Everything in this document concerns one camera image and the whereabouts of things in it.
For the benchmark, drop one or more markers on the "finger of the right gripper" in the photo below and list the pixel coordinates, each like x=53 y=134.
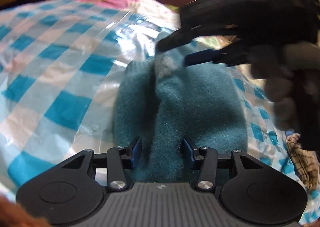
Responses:
x=184 y=36
x=204 y=56

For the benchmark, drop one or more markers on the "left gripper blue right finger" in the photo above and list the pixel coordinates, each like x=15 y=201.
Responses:
x=195 y=157

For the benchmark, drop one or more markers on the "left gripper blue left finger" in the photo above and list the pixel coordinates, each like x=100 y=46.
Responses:
x=126 y=157

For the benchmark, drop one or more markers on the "teal fuzzy sweater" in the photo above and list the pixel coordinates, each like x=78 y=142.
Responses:
x=163 y=102

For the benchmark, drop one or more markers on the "grey gloved right hand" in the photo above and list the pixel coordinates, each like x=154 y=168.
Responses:
x=281 y=70

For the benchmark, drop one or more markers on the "pink floral bed quilt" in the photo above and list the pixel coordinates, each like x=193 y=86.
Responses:
x=152 y=9

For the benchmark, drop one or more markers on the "plaid folded cloth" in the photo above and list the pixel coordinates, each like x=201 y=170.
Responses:
x=305 y=162

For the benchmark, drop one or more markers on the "blue checkered plastic sheet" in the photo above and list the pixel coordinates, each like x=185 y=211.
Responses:
x=61 y=66

